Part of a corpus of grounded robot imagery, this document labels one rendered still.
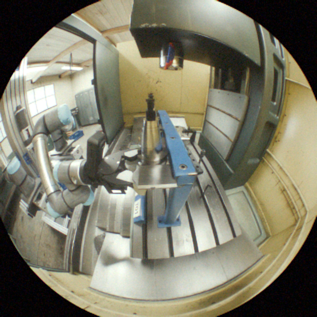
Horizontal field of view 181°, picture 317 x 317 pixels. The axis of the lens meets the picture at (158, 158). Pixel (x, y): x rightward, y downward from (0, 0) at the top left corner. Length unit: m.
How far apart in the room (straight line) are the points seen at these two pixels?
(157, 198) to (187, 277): 0.44
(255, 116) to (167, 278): 0.95
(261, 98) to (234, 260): 0.88
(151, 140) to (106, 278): 0.62
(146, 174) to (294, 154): 0.96
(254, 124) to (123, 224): 0.99
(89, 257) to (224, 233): 0.80
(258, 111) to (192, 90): 1.34
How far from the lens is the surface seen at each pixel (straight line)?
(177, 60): 0.69
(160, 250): 0.44
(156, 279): 0.57
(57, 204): 0.44
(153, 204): 0.49
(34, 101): 5.15
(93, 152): 0.21
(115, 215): 0.71
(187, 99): 1.82
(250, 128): 0.73
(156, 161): 0.18
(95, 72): 1.12
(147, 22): 0.50
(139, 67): 1.78
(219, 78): 1.06
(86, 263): 0.85
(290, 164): 0.97
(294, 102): 1.01
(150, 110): 0.17
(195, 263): 0.60
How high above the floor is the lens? 1.34
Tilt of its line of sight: 39 degrees down
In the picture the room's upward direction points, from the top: straight up
